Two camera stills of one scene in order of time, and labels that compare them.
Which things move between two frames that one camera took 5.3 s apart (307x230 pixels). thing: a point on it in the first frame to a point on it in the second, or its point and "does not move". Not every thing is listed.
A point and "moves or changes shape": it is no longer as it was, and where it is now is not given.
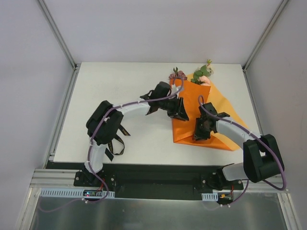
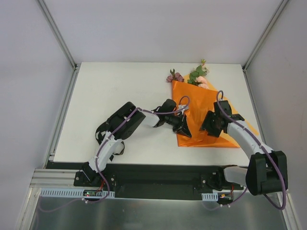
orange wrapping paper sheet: [194, 96] does not move
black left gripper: [179, 109] to [180, 123]
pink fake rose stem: [204, 80] moves or changes shape
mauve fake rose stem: [179, 74] moves or changes shape
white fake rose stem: [206, 70] moves or changes shape
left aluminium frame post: [76, 66] does not move
